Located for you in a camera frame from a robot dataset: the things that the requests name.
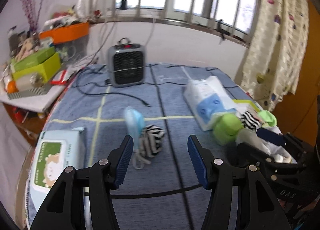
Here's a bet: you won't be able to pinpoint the lime green sock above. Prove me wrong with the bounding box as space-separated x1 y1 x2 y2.
258 110 277 127

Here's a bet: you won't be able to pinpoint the black white striped sock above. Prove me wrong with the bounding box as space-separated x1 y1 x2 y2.
240 111 262 132

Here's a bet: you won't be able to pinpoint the lime green round container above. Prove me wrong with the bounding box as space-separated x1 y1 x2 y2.
213 113 244 145

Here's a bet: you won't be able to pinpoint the green rimmed white tray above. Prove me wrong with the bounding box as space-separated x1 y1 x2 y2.
233 99 263 113

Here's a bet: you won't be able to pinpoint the blue plaid tablecloth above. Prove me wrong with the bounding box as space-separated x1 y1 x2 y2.
26 63 266 230

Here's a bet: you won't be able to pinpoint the wet wipes pack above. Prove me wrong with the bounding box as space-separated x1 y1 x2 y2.
29 126 87 194

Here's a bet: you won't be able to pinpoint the tissue pack blue white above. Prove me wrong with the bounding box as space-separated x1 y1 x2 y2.
184 75 237 131

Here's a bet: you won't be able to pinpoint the heart pattern cream curtain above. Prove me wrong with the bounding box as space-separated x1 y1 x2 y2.
241 0 309 111

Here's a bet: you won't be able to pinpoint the blue face mask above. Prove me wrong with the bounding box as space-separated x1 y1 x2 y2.
124 106 151 170

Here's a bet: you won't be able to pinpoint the white side table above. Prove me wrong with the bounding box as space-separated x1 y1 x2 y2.
0 69 81 114

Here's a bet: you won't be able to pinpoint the grey space heater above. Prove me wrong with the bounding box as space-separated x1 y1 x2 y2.
107 38 146 88

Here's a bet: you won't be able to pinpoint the green gift boxes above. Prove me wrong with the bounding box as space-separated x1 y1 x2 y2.
11 47 61 82

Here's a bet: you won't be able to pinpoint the orange storage bin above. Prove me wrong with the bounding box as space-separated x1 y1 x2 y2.
39 22 89 44

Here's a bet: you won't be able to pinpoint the black power cable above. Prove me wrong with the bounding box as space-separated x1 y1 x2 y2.
71 66 152 107

